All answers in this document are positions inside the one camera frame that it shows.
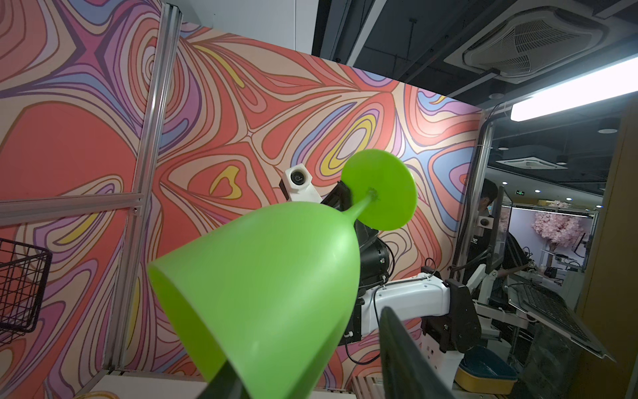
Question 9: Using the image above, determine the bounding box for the person at desk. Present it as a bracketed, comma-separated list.
[463, 179, 533, 284]

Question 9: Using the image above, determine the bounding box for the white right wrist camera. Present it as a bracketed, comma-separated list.
[279, 164, 322, 203]

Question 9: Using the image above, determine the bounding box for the green wine glass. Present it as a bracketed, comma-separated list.
[148, 150, 417, 398]

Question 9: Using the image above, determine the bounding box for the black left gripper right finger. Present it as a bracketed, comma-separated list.
[380, 308, 454, 399]

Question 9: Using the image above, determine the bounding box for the black keyboard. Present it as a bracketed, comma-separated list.
[505, 278, 616, 362]

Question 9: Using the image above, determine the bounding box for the ceiling air conditioner vent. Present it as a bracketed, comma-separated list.
[445, 1, 637, 85]

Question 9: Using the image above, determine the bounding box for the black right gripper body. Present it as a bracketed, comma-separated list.
[322, 181, 379, 249]

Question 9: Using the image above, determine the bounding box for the ceiling strip light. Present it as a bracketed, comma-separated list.
[510, 57, 637, 122]

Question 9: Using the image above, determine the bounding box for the black wire basket back wall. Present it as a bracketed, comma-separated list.
[1, 239, 53, 343]

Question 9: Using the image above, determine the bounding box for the computer monitor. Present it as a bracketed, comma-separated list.
[486, 186, 513, 274]

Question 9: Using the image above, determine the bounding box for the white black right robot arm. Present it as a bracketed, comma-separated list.
[339, 220, 482, 353]

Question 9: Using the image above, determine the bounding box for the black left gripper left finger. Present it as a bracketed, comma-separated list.
[197, 362, 249, 399]

